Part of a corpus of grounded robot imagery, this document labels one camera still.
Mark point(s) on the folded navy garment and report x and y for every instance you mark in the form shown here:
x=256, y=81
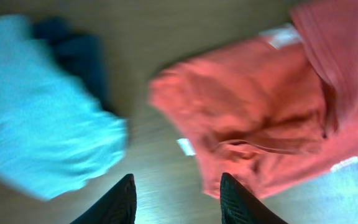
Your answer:
x=79, y=54

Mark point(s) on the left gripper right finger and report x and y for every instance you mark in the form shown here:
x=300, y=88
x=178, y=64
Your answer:
x=240, y=206

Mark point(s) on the folded grey t-shirt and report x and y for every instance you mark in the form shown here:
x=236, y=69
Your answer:
x=54, y=136

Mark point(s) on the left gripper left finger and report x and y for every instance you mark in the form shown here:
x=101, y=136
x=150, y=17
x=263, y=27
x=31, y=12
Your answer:
x=117, y=206

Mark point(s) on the orange printed t-shirt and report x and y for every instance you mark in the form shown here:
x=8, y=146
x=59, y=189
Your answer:
x=274, y=110

